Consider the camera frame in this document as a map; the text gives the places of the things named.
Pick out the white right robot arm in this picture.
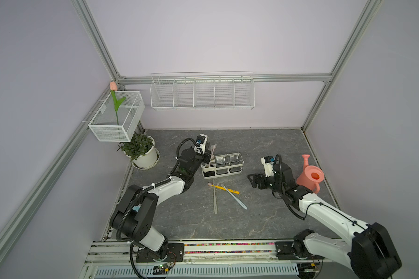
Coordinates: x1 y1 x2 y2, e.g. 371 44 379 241
248 162 402 279

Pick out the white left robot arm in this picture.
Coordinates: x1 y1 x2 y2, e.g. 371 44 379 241
109 148 211 257

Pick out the yellow toothbrush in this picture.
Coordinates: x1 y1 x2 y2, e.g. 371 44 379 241
209 183 240 195

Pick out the beige toothbrush holder tray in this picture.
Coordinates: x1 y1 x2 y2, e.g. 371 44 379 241
202 153 244 180

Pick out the grey toothbrush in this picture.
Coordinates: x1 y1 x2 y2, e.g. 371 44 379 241
212 180 218 215

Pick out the pink watering can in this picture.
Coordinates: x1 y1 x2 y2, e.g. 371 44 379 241
296 154 325 194

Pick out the potted green plant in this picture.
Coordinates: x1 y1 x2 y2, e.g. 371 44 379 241
118 133 159 170

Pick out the artificial pink tulip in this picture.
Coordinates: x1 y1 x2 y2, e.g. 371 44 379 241
109 81 126 125

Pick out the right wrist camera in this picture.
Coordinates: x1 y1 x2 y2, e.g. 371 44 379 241
261 155 275 177

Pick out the long white wire shelf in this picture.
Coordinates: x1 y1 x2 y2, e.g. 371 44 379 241
150 72 256 110

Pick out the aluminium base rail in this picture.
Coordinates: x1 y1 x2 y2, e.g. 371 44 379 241
79 239 346 279

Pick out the white wire basket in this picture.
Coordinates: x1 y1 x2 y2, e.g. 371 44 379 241
88 91 145 143

